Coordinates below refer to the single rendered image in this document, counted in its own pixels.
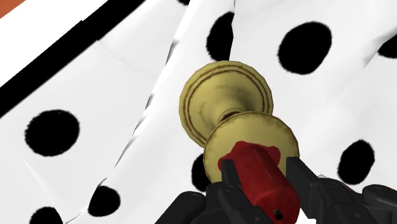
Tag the red candle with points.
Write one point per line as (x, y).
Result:
(235, 130)

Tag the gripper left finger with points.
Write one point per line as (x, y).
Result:
(217, 201)

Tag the white black-spotted bed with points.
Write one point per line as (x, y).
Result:
(93, 93)

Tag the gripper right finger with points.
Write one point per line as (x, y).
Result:
(335, 198)

